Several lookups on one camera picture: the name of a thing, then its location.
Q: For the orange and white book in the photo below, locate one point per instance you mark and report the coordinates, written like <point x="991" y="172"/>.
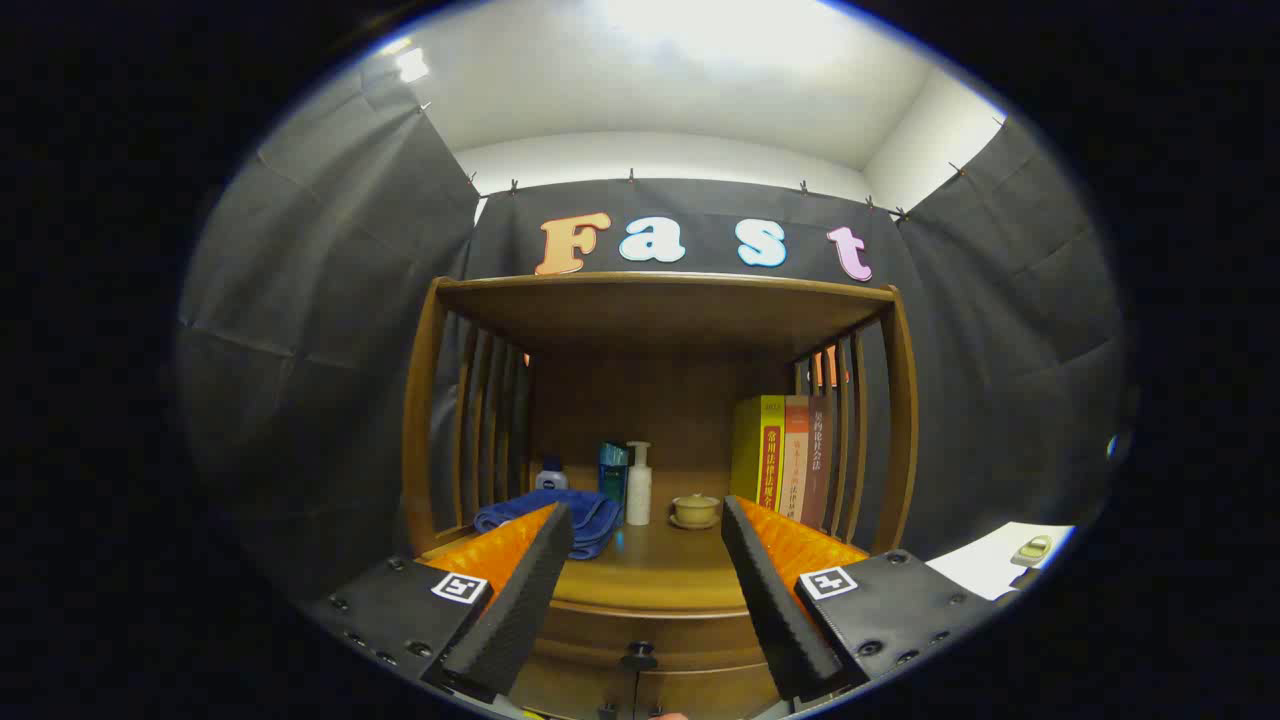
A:
<point x="795" y="460"/>

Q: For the tall blue bottle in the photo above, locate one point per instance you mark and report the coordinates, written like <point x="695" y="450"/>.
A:
<point x="612" y="480"/>

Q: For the beige lidded tea bowl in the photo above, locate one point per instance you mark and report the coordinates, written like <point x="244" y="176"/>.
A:
<point x="695" y="507"/>

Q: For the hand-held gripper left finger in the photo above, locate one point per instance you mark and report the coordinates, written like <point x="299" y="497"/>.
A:
<point x="530" y="600"/>

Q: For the wooden drawer with black knob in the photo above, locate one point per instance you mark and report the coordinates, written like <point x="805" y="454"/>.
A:
<point x="600" y="632"/>

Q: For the white pump bottle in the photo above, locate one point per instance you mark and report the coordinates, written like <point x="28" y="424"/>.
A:
<point x="639" y="495"/>

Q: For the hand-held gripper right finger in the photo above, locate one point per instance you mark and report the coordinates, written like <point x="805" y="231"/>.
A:
<point x="775" y="610"/>

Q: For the white side cabinet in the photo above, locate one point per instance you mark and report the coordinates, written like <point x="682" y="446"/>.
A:
<point x="980" y="565"/>

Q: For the thick yellow book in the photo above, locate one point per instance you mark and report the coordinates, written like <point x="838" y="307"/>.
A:
<point x="750" y="450"/>

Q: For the folded blue towel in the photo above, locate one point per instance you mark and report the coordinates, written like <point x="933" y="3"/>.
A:
<point x="590" y="515"/>

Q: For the small white blue-capped bottle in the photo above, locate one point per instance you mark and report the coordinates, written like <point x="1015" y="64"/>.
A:
<point x="551" y="478"/>

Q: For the wooden cabinet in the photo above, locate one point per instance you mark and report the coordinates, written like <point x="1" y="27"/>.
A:
<point x="660" y="320"/>

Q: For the brown book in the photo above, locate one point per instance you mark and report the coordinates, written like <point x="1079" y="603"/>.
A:
<point x="818" y="470"/>

